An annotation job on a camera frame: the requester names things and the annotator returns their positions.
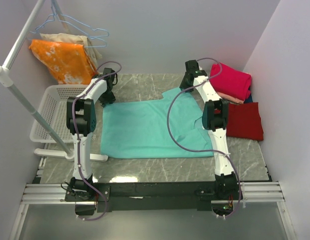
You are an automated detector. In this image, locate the teal t shirt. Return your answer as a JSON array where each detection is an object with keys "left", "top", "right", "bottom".
[{"left": 101, "top": 88, "right": 213, "bottom": 159}]

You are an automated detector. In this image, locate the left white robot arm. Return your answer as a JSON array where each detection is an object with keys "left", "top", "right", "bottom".
[{"left": 66, "top": 68, "right": 118, "bottom": 201}]

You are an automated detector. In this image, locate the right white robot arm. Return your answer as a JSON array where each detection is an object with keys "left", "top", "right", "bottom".
[{"left": 179, "top": 60, "right": 238, "bottom": 200}]

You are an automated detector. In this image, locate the pink folded t shirt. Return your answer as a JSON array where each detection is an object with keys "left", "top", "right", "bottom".
[{"left": 210, "top": 64, "right": 252, "bottom": 101}]

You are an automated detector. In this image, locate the beige hanging cloth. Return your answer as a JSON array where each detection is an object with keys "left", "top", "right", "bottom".
[{"left": 40, "top": 33, "right": 102, "bottom": 66}]

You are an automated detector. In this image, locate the salmon folded t shirt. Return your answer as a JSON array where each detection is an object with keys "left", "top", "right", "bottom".
[{"left": 217, "top": 92, "right": 244, "bottom": 105}]

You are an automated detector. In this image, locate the orange patterned cloth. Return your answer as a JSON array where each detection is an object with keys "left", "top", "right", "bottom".
[{"left": 29, "top": 39, "right": 96, "bottom": 85}]

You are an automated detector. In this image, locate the white plastic laundry basket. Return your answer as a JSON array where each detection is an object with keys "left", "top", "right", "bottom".
[{"left": 38, "top": 84, "right": 87, "bottom": 144}]

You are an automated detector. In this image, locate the blue folded t shirt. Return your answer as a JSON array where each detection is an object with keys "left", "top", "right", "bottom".
[{"left": 244, "top": 88, "right": 253, "bottom": 104}]

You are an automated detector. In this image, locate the dark red folded t shirt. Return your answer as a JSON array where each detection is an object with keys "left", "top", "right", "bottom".
[{"left": 226, "top": 102, "right": 263, "bottom": 142}]

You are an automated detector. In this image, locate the white clothes rack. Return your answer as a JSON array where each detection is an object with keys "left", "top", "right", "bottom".
[{"left": 0, "top": 0, "right": 109, "bottom": 163}]

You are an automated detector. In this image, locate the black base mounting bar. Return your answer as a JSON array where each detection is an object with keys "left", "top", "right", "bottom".
[{"left": 65, "top": 176, "right": 242, "bottom": 216}]

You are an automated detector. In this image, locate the blue wire hanger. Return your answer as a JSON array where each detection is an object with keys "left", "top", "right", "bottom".
[
  {"left": 28, "top": 31, "right": 107, "bottom": 48},
  {"left": 30, "top": 0, "right": 110, "bottom": 40}
]

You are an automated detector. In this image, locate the aluminium rail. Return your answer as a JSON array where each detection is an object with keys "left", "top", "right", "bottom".
[{"left": 9, "top": 181, "right": 297, "bottom": 240}]

